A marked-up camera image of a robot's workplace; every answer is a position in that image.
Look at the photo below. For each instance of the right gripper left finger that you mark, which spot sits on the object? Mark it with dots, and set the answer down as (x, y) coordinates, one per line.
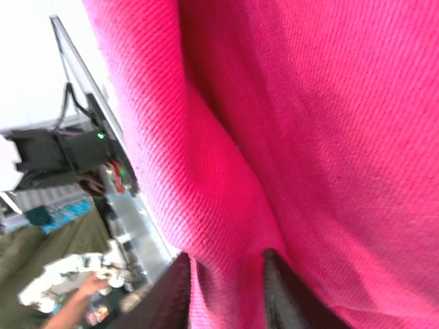
(164, 301)

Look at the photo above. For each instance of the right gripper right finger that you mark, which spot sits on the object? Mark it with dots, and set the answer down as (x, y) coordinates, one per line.
(288, 301)

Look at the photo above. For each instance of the pink long pants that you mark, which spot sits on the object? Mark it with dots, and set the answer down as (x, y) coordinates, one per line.
(308, 137)

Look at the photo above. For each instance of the person's forearm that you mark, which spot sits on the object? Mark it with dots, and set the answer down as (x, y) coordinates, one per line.
(65, 313)

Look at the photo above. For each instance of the person's hand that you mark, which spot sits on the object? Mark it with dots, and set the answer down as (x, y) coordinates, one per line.
(94, 286)

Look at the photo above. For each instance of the white printed cloth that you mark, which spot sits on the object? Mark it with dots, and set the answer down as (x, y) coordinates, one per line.
(58, 277)

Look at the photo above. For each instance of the blue patterned cloth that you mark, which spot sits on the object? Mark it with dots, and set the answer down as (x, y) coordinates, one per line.
(65, 214)

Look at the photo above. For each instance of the olive green fabric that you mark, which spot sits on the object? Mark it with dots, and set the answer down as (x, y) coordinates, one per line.
(31, 250)

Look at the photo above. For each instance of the aluminium mounting rail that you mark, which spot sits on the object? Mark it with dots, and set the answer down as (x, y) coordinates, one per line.
(144, 226)

